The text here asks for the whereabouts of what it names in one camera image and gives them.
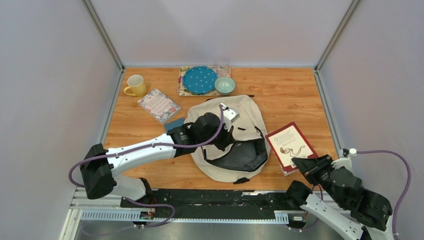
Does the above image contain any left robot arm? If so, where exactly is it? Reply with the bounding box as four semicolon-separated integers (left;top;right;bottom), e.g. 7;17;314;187
77;108;240;208

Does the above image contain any aluminium frame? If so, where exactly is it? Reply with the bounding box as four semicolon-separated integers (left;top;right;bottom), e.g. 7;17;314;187
59;0;382;240

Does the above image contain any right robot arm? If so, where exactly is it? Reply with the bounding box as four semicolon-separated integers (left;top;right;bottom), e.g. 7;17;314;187
285;155;395;240

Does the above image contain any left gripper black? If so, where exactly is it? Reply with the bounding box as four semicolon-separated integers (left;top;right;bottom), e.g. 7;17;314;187
198;120;236;152

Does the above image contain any blue polka dot plate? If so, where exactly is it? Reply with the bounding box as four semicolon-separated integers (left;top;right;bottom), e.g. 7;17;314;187
182;66;218;94

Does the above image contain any blue leather wallet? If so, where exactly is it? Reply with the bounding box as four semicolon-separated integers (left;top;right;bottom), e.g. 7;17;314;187
164;117;185;132

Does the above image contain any clear drinking glass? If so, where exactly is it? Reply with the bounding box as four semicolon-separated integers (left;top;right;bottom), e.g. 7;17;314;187
214;56;230;77

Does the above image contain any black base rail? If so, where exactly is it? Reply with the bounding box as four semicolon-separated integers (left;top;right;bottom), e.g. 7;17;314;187
120;188;319;221

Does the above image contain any yellow mug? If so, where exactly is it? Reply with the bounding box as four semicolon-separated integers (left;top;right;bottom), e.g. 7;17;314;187
123;74;147;98

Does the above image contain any floral cover book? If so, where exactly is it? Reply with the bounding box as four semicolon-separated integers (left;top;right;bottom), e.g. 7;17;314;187
137;88;181;125

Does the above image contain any light teal bowl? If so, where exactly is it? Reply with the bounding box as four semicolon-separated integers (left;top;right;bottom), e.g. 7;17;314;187
214;76;236;95

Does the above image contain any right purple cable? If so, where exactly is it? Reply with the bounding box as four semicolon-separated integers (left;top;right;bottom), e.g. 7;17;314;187
288;149;412;240

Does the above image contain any beige canvas backpack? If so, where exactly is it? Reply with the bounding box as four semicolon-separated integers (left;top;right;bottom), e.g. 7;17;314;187
184;95;271;185

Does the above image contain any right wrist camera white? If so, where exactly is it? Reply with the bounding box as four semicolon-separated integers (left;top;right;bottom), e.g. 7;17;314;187
332;148;357;170

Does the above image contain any red white book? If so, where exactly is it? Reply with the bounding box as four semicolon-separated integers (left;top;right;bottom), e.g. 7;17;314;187
265;122;318;176

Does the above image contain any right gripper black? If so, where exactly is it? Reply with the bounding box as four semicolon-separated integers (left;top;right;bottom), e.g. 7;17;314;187
291;153;346;208

